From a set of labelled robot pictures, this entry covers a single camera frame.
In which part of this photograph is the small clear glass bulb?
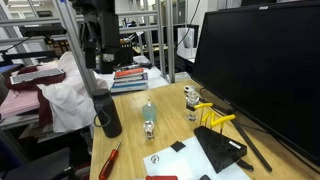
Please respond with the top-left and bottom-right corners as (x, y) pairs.
(142, 119), (156, 141)

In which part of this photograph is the maroon cloth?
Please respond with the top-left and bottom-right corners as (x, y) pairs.
(4, 65), (67, 128)

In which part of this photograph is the pink cloth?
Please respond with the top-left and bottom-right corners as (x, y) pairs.
(0, 63), (59, 118)

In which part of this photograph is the white paper sheet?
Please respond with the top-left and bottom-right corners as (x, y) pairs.
(143, 135), (252, 180)

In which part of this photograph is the small black square pad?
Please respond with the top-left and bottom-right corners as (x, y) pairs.
(170, 140), (187, 153)

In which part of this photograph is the aluminium extrusion frame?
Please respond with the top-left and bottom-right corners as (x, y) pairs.
(0, 0), (188, 98)

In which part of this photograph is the orange handled screwdriver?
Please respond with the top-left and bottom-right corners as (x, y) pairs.
(98, 140), (123, 180)

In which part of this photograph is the grey computer keyboard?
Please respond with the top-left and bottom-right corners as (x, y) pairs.
(9, 67), (66, 86)

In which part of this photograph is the stack of books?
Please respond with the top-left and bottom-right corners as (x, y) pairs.
(110, 67), (150, 95)

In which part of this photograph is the white cloth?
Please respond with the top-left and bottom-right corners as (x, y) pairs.
(36, 51), (116, 134)

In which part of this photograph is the white box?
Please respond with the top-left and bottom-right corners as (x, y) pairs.
(176, 26), (198, 61)

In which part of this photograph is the black office chair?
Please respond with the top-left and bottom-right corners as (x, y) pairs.
(0, 147), (79, 180)

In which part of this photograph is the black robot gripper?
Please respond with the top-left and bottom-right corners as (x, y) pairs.
(71, 0), (121, 75)

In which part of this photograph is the large black computer monitor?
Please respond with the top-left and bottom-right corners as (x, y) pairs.
(191, 1), (320, 168)

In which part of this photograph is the silver metal ring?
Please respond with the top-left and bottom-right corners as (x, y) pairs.
(183, 84), (198, 95)

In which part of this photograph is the dark grey water bottle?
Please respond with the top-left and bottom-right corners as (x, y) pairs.
(92, 88), (123, 139)

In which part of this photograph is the small silver knob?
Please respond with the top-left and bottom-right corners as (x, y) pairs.
(150, 154), (161, 165)

